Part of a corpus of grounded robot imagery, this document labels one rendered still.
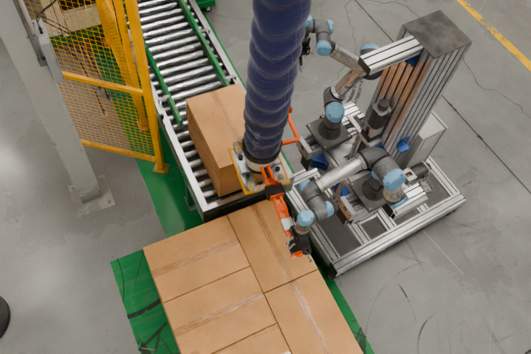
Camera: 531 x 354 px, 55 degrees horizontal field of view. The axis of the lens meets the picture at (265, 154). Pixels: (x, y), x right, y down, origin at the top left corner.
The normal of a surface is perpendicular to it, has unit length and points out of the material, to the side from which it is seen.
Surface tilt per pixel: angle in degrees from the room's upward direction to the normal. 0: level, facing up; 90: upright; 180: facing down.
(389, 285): 0
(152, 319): 0
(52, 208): 0
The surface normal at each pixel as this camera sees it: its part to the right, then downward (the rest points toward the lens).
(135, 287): 0.07, -0.53
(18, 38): 0.43, 0.79
